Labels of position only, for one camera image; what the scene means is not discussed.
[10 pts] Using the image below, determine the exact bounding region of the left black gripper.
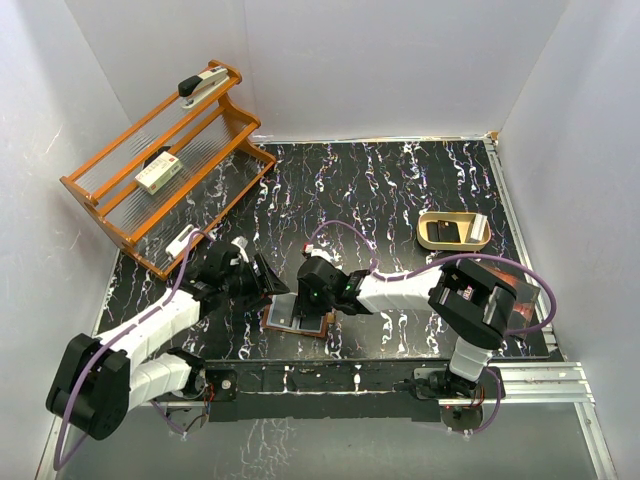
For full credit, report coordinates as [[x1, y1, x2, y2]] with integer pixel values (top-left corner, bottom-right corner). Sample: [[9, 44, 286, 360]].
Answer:
[[220, 254, 288, 311]]

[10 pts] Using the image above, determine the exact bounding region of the brown leather card holder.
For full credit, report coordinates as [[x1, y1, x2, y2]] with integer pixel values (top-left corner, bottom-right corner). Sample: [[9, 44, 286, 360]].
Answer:
[[261, 293, 335, 338]]

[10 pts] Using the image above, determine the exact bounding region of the dark credit card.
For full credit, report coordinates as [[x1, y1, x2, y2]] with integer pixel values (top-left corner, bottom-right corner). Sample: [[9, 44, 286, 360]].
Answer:
[[266, 293, 298, 330]]

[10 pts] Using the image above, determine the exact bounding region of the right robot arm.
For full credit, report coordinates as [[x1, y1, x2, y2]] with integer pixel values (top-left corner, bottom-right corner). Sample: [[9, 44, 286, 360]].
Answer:
[[292, 255, 517, 398]]

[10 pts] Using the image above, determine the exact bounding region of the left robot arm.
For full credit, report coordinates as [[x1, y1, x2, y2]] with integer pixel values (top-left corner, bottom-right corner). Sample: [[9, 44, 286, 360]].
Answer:
[[45, 241, 289, 440]]

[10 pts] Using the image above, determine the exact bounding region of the black card in tray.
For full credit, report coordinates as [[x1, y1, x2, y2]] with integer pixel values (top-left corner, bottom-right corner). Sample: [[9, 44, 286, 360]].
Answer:
[[426, 220, 460, 243]]

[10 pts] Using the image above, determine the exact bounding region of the silver card in tray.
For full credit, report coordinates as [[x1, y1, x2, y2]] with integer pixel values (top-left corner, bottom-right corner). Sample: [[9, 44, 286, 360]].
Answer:
[[468, 214, 487, 243]]

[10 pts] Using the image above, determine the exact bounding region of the small white box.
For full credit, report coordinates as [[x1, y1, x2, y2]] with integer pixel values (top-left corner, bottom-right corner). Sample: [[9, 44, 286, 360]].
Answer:
[[165, 224, 197, 260]]

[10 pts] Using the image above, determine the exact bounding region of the orange wooden shelf rack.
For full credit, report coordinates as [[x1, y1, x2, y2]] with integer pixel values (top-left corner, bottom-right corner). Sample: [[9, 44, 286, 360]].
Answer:
[[60, 60, 276, 279]]

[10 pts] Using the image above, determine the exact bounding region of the white staples box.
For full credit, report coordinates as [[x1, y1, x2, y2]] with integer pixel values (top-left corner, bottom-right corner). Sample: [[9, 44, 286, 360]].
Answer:
[[135, 151, 182, 195]]

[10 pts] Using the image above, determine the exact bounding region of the beige oval tray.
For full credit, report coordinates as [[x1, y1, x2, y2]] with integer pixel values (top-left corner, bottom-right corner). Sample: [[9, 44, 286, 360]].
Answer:
[[416, 211, 492, 252]]

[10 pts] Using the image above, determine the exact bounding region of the dark red picture book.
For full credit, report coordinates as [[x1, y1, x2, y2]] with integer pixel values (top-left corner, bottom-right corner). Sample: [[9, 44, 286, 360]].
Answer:
[[489, 267, 540, 330]]

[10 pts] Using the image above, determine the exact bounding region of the black and beige stapler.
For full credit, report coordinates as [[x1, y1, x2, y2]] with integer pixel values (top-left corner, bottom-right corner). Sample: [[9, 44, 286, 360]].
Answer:
[[178, 67, 229, 110]]

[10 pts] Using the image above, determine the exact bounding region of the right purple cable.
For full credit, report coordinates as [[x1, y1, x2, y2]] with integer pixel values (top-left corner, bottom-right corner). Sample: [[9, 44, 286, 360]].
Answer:
[[303, 219, 559, 436]]

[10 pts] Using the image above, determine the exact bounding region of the purple cable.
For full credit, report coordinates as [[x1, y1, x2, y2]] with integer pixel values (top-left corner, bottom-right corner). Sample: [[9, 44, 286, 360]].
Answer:
[[52, 230, 216, 472], [303, 219, 559, 436]]

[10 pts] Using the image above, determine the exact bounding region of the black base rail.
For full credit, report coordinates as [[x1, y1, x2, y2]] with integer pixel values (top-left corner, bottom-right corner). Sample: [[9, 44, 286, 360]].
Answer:
[[149, 357, 506, 424]]

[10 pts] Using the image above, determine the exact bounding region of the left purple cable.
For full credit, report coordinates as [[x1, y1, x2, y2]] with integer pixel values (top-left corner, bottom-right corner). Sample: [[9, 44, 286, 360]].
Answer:
[[52, 230, 216, 472]]

